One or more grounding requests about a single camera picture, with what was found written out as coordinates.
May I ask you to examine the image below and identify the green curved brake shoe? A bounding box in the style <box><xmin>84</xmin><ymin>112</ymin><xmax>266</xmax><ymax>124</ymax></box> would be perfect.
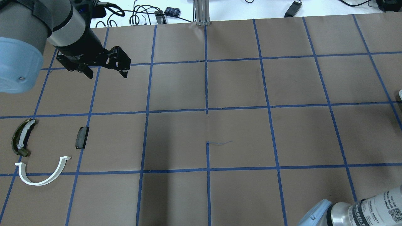
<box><xmin>11</xmin><ymin>118</ymin><xmax>36</xmax><ymax>157</ymax></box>

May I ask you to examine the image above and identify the black brake pad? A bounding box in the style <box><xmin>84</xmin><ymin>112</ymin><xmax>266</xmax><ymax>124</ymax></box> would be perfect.
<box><xmin>75</xmin><ymin>127</ymin><xmax>90</xmax><ymax>150</ymax></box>

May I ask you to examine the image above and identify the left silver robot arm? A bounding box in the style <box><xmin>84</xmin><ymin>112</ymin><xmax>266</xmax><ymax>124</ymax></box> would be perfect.
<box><xmin>0</xmin><ymin>0</ymin><xmax>131</xmax><ymax>94</ymax></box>

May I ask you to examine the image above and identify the aluminium frame post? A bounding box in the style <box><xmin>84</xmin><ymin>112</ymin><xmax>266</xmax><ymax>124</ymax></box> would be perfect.
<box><xmin>193</xmin><ymin>0</ymin><xmax>211</xmax><ymax>26</ymax></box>

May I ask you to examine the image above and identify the black power adapter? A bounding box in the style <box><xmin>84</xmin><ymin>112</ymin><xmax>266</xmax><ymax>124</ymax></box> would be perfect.
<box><xmin>284</xmin><ymin>0</ymin><xmax>302</xmax><ymax>18</ymax></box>

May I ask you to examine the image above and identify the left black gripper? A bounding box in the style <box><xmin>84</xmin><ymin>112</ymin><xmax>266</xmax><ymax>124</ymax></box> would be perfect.
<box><xmin>56</xmin><ymin>27</ymin><xmax>131</xmax><ymax>79</ymax></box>

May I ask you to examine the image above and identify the white curved plastic part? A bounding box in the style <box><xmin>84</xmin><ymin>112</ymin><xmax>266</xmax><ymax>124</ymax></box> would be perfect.
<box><xmin>14</xmin><ymin>156</ymin><xmax>71</xmax><ymax>186</ymax></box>

